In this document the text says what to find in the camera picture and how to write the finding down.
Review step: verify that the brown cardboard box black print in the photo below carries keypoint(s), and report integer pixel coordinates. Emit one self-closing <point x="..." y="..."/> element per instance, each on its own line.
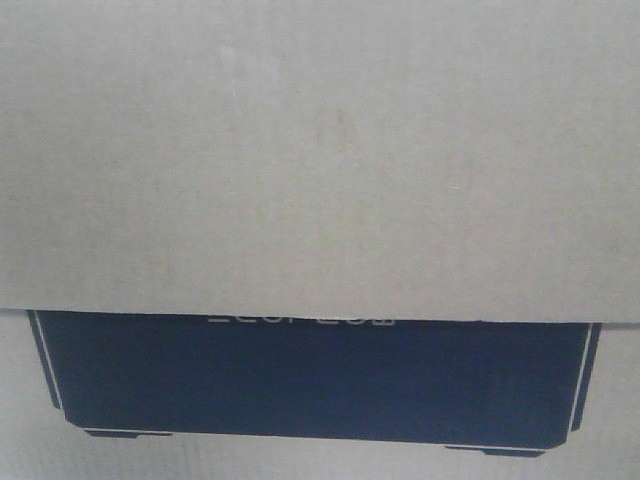
<point x="442" y="159"/>

